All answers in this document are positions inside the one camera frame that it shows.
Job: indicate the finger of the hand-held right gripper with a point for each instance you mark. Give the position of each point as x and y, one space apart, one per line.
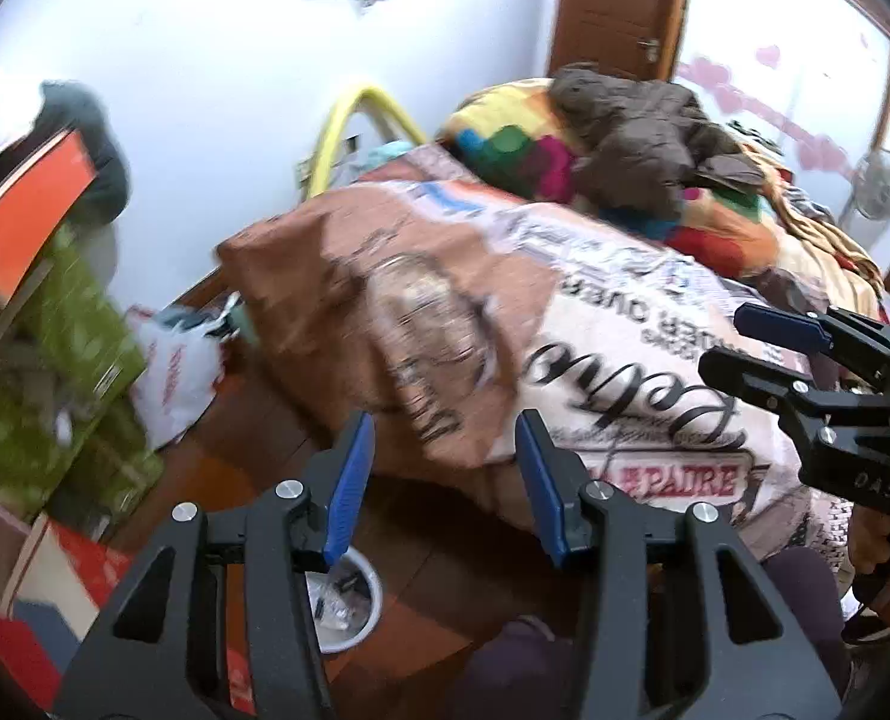
752 382
782 326

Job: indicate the yellow hoop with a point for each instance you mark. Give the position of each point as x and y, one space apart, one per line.
362 86

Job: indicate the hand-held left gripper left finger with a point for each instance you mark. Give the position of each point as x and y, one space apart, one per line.
347 480

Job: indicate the glass pane with heart stickers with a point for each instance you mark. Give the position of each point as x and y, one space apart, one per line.
790 90

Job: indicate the red leaf-print box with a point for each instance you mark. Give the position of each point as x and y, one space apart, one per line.
93 559

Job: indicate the tan fleece blanket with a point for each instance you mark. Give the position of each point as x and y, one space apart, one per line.
812 240

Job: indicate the multicoloured patchwork blanket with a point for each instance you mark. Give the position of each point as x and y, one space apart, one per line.
505 142

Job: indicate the dark green cushion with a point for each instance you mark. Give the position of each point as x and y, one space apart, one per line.
93 127

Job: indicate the brown wooden door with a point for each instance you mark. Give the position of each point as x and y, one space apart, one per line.
617 0

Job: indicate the brown jacket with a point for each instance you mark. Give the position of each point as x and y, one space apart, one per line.
640 127

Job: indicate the orange shoe box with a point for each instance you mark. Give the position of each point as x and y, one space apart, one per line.
33 202

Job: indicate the brown printed blanket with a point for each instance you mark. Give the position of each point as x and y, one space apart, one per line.
490 315

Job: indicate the person's right hand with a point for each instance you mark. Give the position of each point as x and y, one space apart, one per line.
868 540

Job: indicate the white standing fan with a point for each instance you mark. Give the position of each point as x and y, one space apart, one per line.
876 184

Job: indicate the person's purple trousers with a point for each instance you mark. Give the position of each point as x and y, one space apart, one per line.
512 675

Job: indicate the white plastic bag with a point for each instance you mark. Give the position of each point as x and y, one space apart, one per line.
175 375

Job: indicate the small white waste bin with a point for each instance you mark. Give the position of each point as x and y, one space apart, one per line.
355 615

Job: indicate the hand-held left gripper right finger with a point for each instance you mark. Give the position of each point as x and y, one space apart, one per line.
542 487

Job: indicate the green leaf-print storage box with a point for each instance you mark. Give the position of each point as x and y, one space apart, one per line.
3 420
115 465
93 315

